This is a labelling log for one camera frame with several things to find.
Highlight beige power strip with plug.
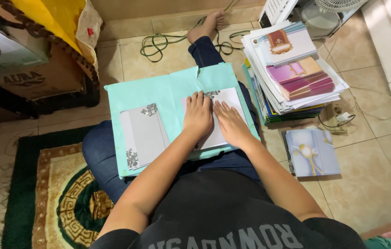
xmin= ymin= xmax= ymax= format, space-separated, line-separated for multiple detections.
xmin=323 ymin=103 xmax=351 ymax=135

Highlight person's blue jeans legs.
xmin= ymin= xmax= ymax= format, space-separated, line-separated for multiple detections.
xmin=82 ymin=36 xmax=264 ymax=205

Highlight person's right hand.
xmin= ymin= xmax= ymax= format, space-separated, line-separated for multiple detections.
xmin=212 ymin=100 xmax=253 ymax=148

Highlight green cable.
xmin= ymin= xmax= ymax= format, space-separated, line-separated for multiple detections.
xmin=140 ymin=0 xmax=251 ymax=63

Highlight stack of white floral cards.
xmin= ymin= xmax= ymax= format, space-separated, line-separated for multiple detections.
xmin=119 ymin=103 xmax=171 ymax=171

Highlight white electric fan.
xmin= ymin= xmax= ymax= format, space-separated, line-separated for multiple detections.
xmin=258 ymin=0 xmax=369 ymax=39

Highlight person's bare foot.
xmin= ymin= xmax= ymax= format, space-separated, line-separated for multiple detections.
xmin=187 ymin=10 xmax=225 ymax=44

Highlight white cable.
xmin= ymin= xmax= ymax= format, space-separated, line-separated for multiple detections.
xmin=347 ymin=85 xmax=391 ymax=122

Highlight heap of printed card stacks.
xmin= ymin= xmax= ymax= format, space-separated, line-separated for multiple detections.
xmin=241 ymin=20 xmax=350 ymax=126

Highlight blue gold ornament card stack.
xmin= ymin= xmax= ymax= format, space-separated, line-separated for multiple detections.
xmin=281 ymin=128 xmax=341 ymax=178

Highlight teal paper sheet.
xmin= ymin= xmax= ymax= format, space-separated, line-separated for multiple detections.
xmin=104 ymin=62 xmax=261 ymax=179

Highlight green patterned rug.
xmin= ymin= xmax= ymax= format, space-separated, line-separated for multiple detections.
xmin=1 ymin=125 xmax=115 ymax=249

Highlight yellow and cream cloth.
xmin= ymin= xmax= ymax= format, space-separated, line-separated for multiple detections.
xmin=10 ymin=0 xmax=104 ymax=71

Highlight person's black printed shirt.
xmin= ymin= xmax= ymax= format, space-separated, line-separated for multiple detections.
xmin=89 ymin=169 xmax=367 ymax=249

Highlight cardboard box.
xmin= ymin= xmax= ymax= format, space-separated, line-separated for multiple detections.
xmin=0 ymin=17 xmax=87 ymax=101

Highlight person's left hand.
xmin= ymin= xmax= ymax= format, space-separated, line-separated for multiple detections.
xmin=182 ymin=91 xmax=214 ymax=139

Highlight dark low table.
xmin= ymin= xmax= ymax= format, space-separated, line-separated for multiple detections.
xmin=0 ymin=67 xmax=101 ymax=120

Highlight white floral card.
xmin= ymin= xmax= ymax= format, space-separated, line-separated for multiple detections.
xmin=181 ymin=87 xmax=248 ymax=151

